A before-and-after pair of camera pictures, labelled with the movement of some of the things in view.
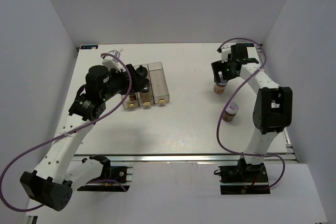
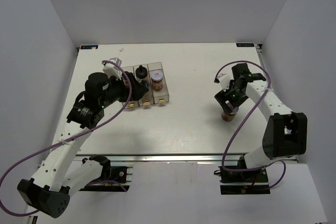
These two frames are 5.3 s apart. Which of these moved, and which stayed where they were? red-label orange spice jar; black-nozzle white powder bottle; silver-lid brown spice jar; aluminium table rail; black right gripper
Moved: black right gripper; red-label orange spice jar
Stayed: silver-lid brown spice jar; black-nozzle white powder bottle; aluminium table rail
